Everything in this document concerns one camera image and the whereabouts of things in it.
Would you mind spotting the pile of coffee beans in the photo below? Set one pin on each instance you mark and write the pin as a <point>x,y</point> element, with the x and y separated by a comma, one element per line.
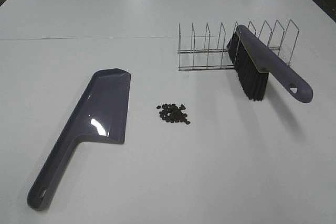
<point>171,113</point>

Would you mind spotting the purple plastic dustpan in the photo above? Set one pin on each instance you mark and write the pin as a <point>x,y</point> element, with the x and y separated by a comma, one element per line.
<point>100,116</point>

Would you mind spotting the purple brush black bristles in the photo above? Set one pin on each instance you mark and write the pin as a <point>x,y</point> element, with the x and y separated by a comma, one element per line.
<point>254,61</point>

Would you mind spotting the chrome wire dish rack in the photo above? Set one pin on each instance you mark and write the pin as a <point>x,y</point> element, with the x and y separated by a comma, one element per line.
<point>210,51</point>

